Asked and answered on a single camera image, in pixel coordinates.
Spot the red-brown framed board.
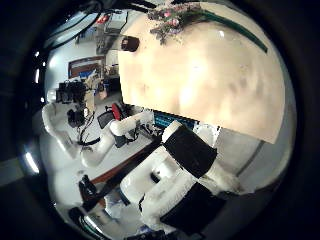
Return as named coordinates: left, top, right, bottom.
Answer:
left=67, top=55, right=106, bottom=80

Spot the blue plastic crate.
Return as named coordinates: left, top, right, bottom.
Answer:
left=153, top=111, right=198, bottom=132

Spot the black office chair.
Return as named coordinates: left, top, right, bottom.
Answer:
left=97, top=110, right=116, bottom=130

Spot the red chair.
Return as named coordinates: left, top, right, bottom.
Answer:
left=110, top=102, right=125, bottom=122

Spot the small red box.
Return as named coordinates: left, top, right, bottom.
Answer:
left=96, top=13, right=112, bottom=25

